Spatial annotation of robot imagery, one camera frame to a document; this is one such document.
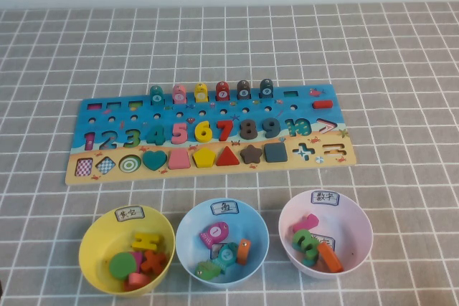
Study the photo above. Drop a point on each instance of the pink wooden fish number one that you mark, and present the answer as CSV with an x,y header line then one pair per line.
x,y
215,232

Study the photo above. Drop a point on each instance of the orange wooden number piece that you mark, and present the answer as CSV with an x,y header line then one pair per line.
x,y
330,257

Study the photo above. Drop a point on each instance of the brown wooden star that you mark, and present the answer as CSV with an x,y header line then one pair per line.
x,y
251,155

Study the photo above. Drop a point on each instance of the grey checked tablecloth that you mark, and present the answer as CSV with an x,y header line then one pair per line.
x,y
394,69

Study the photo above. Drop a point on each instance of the dark blue wooden fish nine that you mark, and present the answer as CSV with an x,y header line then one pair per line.
x,y
266,89

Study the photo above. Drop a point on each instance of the yellow wooden equals sign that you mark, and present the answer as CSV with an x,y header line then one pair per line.
x,y
143,239

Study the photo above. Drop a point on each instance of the brown wooden fish number eight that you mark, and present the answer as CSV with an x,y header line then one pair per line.
x,y
243,91

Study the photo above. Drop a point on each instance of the wooden number shape puzzle board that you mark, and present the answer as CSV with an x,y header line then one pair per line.
x,y
215,174

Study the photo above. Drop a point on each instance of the red wooden triangle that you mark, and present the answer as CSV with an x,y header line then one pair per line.
x,y
227,159

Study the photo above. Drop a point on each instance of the teal wooden fish number two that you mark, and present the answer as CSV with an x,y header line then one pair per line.
x,y
226,255

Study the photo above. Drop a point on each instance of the yellow plastic bowl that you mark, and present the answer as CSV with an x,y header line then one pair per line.
x,y
97,241

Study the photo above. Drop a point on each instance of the dark blue wooden number nine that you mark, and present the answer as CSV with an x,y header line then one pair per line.
x,y
277,128

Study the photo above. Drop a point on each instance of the orange wooden cross sign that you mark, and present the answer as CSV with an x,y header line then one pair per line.
x,y
153,262

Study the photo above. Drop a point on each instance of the teal wooden heart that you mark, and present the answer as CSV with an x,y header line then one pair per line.
x,y
155,160

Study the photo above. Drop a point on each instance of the yellow wooden fish number six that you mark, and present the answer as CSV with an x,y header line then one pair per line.
x,y
201,94

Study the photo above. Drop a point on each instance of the dark blue wooden square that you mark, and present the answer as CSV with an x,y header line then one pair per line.
x,y
275,152

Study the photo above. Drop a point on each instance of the magenta wooden shape piece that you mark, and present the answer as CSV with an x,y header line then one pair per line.
x,y
139,258

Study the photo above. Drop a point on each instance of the yellow wooden pentagon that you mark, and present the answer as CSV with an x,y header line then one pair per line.
x,y
204,158

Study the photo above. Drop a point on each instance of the white handwritten paper label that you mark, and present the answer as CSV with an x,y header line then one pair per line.
x,y
225,208
216,248
325,197
324,239
130,213

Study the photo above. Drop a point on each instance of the teal wooden fish number four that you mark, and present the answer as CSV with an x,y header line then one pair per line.
x,y
157,96

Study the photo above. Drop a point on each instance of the green wooden number three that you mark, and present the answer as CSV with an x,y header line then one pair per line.
x,y
303,239

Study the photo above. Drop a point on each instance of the green wooden circle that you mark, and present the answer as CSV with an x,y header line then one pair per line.
x,y
123,266

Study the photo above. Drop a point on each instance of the red wooden fish number seven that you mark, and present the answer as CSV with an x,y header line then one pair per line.
x,y
222,92

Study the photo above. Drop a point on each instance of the pink plastic bowl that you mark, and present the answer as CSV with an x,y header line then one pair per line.
x,y
353,227

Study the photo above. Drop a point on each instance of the pink wooden fish number five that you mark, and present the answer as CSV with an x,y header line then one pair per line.
x,y
179,95

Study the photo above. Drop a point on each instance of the pink wooden trapezoid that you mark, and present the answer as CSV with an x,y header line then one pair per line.
x,y
178,160

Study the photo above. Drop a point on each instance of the red wooden minus bar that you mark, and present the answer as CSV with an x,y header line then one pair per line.
x,y
322,104

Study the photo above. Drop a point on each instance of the green wooden fish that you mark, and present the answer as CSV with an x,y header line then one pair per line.
x,y
206,272

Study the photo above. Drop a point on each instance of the light blue plastic bowl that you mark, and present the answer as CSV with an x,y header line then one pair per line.
x,y
252,221

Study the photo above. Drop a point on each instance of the pink wooden shape piece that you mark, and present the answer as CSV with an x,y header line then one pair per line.
x,y
138,279

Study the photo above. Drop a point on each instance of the orange wooden fish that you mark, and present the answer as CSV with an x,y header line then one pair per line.
x,y
243,252

